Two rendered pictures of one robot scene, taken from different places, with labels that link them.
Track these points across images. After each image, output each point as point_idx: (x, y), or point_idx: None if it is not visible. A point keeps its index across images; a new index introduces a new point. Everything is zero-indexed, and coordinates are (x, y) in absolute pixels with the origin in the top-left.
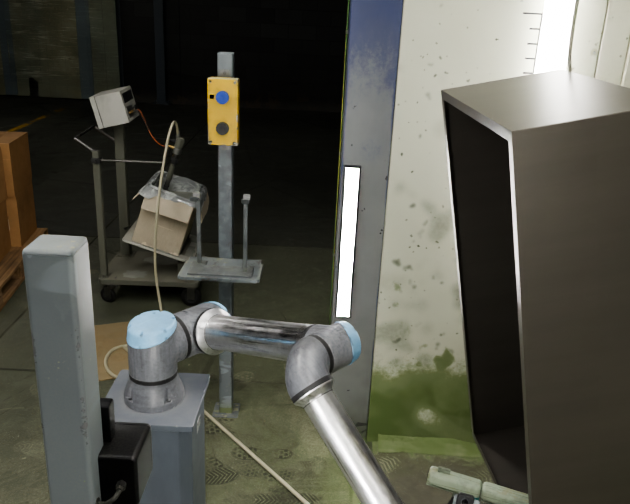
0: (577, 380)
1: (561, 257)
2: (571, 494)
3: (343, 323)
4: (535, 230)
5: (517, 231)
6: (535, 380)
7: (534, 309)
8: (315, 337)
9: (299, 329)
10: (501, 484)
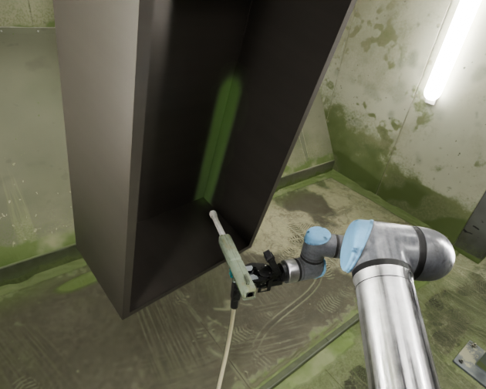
0: (271, 117)
1: (315, 22)
2: (250, 192)
3: (366, 225)
4: (342, 1)
5: (354, 5)
6: (295, 128)
7: (315, 72)
8: (420, 231)
9: (406, 279)
10: (184, 279)
